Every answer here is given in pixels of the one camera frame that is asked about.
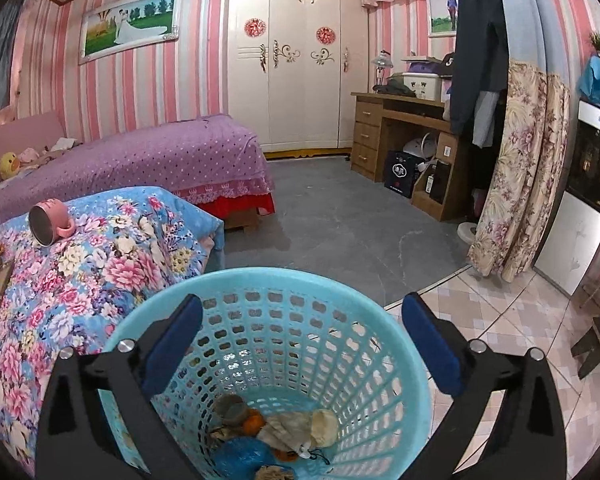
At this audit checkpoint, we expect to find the white wardrobe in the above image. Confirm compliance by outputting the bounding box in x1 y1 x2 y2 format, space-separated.
227 0 370 157

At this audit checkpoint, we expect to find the purple covered bed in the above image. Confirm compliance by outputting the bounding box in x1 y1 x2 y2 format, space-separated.
0 112 276 231

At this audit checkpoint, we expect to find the wooden desk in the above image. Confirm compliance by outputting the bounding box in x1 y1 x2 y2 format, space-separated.
350 91 473 222

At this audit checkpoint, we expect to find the pink mug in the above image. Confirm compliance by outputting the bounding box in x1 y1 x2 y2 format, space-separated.
28 199 76 247

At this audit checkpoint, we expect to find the black flat case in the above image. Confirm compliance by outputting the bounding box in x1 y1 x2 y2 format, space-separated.
425 162 451 206

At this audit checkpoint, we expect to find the black printed box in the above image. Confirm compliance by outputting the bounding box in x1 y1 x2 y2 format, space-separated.
384 150 426 198

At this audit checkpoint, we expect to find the table lamp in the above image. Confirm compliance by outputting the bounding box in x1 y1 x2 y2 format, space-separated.
371 50 393 92

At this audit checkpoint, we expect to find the pink covered headboard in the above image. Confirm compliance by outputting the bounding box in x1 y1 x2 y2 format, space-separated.
0 111 66 196

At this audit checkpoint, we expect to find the small wooden stool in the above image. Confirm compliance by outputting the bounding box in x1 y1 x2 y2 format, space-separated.
571 316 600 380

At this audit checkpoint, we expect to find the dark green cloth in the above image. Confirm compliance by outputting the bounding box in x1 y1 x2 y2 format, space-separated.
372 84 416 98

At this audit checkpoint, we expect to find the framed wedding picture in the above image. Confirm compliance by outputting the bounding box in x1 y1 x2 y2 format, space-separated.
77 0 183 65

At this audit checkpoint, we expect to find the orange wrapper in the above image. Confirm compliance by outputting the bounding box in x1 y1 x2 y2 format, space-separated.
244 409 267 436

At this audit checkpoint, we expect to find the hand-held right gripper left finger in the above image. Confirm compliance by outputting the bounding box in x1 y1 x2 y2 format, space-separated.
35 294 206 480

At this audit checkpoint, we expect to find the white and black appliance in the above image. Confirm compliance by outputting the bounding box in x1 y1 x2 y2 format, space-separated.
535 100 600 296

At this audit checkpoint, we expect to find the floral curtain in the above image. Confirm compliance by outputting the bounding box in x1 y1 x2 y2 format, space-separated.
467 60 571 283

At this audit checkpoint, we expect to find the yellow duck plush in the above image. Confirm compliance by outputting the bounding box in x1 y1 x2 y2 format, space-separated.
0 152 21 181

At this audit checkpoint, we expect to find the light blue plastic basket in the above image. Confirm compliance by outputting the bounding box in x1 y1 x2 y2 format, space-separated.
97 267 433 480

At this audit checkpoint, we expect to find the white rounded appliance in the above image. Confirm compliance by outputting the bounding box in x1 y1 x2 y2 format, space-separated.
404 132 438 157

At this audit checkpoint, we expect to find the blue plastic bag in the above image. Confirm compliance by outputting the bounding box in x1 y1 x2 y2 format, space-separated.
212 437 276 479

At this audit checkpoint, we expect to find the purple box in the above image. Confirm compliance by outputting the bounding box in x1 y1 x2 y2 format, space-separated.
407 59 443 75

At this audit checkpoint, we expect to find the red bed skirt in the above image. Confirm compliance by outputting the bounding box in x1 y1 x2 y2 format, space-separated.
200 195 276 221

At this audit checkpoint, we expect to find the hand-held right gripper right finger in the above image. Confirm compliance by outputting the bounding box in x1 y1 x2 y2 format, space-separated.
401 292 568 480

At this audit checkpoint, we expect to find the floral blanket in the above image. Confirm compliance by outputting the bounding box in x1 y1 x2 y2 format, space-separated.
0 186 226 478

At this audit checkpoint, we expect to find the dark hanging coat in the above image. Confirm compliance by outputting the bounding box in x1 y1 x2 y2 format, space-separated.
450 0 511 136

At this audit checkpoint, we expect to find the white storage box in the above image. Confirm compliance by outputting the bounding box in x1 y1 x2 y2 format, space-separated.
402 71 443 102

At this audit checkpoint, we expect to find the small framed photo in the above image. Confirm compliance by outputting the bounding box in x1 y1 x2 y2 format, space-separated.
428 0 463 38

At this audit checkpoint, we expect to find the grey round lid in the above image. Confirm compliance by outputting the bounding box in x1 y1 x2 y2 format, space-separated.
215 394 251 423

